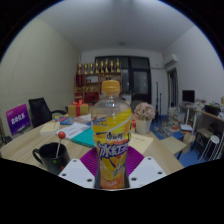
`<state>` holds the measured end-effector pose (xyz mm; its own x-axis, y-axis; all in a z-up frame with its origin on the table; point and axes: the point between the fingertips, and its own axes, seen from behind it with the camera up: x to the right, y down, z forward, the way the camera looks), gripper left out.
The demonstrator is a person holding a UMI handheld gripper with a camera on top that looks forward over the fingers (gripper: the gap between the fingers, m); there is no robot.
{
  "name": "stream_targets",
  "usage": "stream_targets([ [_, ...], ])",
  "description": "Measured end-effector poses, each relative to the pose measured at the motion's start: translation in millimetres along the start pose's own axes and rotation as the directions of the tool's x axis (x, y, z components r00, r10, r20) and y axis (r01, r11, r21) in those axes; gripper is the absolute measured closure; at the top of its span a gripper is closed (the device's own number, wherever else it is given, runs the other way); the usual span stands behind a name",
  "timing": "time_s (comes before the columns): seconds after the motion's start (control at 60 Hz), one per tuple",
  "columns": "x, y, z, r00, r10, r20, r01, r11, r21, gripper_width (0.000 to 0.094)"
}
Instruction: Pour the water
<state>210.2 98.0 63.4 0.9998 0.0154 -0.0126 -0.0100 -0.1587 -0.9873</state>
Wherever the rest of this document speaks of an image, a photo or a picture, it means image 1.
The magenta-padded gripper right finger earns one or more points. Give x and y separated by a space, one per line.
148 170

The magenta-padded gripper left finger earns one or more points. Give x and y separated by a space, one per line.
76 171

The yellow-labelled drink bottle orange cap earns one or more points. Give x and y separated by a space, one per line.
111 133

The black mug coloured dots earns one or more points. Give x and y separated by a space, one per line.
50 163

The kraft paper notebook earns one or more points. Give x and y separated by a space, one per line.
141 142

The teal book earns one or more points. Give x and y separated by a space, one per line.
85 138

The red lollipop white stick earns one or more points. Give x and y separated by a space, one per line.
61 135

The white paper sheet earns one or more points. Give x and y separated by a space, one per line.
75 129

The beige notepad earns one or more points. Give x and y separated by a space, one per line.
50 128

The white pot pink flowers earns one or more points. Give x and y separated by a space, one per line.
144 115

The stack of books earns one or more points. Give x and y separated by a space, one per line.
176 116

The yellow gift box red ribbon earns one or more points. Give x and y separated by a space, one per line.
83 110

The wooden stool dark legs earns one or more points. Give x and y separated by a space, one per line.
203 131

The black office chair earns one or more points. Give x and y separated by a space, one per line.
39 111

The black tripod stand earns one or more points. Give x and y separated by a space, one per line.
157 100

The white round stool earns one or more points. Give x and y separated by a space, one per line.
213 139

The purple sign board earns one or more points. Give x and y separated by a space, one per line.
18 119

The black computer monitor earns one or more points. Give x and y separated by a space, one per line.
188 96

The wooden side desk white legs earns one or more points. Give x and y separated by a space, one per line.
213 117

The black bag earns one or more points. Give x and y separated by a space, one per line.
211 110

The red shelf unit with trophies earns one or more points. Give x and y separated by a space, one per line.
90 83

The white wall air conditioner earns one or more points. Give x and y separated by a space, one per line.
170 60

